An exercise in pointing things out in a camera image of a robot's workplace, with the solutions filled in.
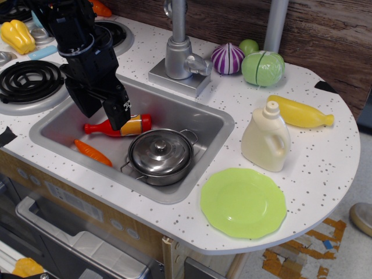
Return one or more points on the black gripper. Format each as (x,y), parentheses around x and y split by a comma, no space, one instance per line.
(92,83)

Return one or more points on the yellow toy banana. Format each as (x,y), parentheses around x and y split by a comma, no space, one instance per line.
(301,115)

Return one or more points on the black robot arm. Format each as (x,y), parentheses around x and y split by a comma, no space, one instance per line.
(72,24)

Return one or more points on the light green plastic plate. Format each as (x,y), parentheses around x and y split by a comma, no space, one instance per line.
(243,203)

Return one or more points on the red toy ketchup bottle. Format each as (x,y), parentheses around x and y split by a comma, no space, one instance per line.
(137,125)

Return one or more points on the orange toy carrot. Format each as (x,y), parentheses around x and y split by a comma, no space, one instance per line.
(100,9)
(92,153)

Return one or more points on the rear black stove burner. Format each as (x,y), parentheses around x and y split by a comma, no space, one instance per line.
(123,38)

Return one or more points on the black stove burner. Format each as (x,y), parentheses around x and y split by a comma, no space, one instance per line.
(123,38)
(31,87)

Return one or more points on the silver toy sink basin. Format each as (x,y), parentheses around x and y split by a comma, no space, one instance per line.
(59,128)

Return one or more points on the steel pot with lid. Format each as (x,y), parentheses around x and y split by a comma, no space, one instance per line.
(162,156)

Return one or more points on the front black stove burner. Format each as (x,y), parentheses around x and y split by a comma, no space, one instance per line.
(31,87)

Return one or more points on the silver toy faucet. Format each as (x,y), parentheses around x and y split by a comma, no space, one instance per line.
(181,70)

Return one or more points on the silver stove knob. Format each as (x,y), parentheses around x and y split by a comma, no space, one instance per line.
(41,36)

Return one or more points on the orange toy carrot rear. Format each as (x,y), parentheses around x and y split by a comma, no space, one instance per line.
(100,9)

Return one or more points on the blue toy bowl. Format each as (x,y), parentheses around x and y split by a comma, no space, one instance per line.
(36,20)

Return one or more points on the yellow toy bell pepper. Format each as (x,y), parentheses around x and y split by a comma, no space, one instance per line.
(16,34)

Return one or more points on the purple toy onion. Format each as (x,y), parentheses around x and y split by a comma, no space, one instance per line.
(227,59)

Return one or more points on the far left black burner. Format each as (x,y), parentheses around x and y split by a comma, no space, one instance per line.
(15,10)

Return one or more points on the small green toy ball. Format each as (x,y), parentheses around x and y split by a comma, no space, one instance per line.
(248,46)

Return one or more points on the green toy cabbage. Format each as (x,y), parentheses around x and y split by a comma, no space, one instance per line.
(263,68)

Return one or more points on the cream toy detergent bottle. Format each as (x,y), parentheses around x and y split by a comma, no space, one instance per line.
(266,140)

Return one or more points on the grey vertical pole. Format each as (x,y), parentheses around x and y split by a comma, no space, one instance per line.
(275,25)

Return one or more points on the light blue toy handle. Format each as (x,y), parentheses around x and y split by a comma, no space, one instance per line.
(42,53)

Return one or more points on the toy oven door handle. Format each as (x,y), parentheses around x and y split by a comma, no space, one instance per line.
(76,252)

